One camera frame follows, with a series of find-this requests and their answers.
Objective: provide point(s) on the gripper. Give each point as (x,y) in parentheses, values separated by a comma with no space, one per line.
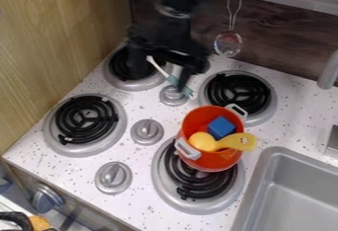
(169,40)

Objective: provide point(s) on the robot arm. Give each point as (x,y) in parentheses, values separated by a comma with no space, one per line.
(180,1)

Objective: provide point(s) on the white teal brush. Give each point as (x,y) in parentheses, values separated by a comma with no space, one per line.
(174,82)

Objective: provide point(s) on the blue block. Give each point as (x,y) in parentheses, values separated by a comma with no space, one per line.
(221,127)

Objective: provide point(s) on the yellow spoon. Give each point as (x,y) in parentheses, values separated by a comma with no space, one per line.
(204,141)

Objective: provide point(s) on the toy stove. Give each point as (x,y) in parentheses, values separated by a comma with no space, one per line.
(83,123)

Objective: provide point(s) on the orange pot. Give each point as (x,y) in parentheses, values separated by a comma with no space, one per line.
(211,161)

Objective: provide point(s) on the toy sink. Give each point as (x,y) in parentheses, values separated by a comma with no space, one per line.
(290,195)

